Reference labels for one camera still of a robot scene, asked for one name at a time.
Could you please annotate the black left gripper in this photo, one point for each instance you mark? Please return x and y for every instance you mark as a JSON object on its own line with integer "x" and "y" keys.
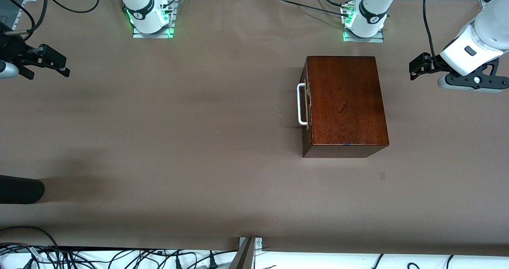
{"x": 432, "y": 61}

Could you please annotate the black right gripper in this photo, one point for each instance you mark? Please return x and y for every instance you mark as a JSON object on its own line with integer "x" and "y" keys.
{"x": 12, "y": 49}

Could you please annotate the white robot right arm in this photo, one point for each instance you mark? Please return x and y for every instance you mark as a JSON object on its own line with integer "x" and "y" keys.
{"x": 143, "y": 6}

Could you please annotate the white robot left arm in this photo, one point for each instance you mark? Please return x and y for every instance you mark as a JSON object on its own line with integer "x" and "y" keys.
{"x": 487, "y": 34}

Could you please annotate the dark brown wooden cabinet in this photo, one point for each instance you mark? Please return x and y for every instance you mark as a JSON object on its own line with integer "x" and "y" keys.
{"x": 350, "y": 110}

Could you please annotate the black cylinder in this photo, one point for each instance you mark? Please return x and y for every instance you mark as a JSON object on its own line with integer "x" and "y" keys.
{"x": 20, "y": 189}

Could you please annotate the brown paper table cover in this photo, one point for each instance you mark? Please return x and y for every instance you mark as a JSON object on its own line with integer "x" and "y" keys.
{"x": 199, "y": 149}

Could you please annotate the silver aluminium frame corner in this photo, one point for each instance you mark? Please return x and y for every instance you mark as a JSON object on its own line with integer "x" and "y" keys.
{"x": 481, "y": 3}

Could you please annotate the aluminium frame post with bracket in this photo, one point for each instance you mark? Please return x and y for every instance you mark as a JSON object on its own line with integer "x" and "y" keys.
{"x": 244, "y": 257}

